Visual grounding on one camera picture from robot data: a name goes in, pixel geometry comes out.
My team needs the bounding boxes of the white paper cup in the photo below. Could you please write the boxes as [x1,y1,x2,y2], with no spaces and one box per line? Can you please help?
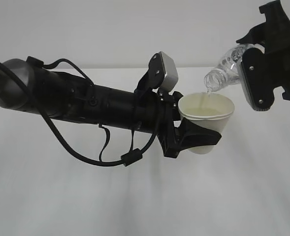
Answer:
[177,91,235,155]

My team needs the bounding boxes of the black left camera cable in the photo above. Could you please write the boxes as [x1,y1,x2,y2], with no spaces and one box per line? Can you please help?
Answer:
[0,55,165,168]

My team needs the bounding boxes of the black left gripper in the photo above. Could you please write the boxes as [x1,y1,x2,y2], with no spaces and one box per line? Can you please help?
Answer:
[157,90,222,158]

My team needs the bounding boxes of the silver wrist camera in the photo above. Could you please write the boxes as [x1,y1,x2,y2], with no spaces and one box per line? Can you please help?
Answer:
[136,51,178,92]
[237,47,277,112]

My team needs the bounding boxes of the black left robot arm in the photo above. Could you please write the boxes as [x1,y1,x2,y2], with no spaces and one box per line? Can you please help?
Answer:
[0,54,221,158]

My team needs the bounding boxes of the clear green-label water bottle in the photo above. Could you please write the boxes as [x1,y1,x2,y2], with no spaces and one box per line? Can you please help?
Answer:
[203,43,263,95]

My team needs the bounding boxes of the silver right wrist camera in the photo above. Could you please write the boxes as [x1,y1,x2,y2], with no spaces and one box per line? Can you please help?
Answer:
[237,47,277,112]

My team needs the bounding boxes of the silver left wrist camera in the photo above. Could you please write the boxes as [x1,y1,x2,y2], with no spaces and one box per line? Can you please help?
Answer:
[136,51,178,92]

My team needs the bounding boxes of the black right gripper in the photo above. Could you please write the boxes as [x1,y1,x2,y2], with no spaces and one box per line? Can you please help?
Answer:
[236,0,290,101]

